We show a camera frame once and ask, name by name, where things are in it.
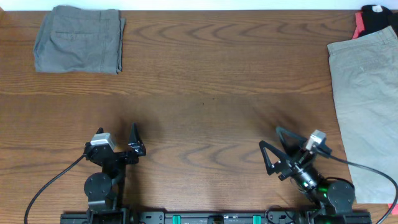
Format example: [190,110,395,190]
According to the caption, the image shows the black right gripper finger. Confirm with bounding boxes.
[259,141,287,175]
[276,126,307,156]

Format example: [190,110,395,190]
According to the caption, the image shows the khaki green shorts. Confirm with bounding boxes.
[326,26,398,205]

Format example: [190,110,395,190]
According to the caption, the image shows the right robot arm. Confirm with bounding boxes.
[259,127,354,217]

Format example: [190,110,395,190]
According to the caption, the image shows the folded grey shorts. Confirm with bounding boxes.
[33,6,126,74]

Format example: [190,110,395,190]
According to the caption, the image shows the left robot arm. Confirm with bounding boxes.
[84,123,146,214]

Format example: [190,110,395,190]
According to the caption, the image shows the red garment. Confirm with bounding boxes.
[352,12,365,39]

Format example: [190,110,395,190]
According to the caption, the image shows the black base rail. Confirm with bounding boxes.
[60,210,372,224]

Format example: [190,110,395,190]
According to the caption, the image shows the black garment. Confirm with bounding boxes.
[359,5,397,37]

